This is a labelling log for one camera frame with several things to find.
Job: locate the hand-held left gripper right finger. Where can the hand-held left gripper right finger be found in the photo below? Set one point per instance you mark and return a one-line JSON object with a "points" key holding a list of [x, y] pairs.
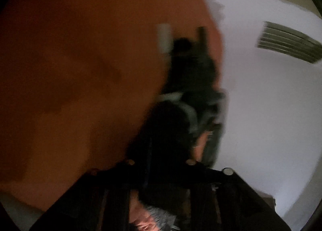
{"points": [[213, 180]]}

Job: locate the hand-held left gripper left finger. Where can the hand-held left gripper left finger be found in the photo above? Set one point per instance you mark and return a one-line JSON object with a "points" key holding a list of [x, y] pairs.
{"points": [[120, 178]]}

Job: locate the orange blanket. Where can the orange blanket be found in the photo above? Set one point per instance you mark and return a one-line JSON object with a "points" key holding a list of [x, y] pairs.
{"points": [[75, 70]]}

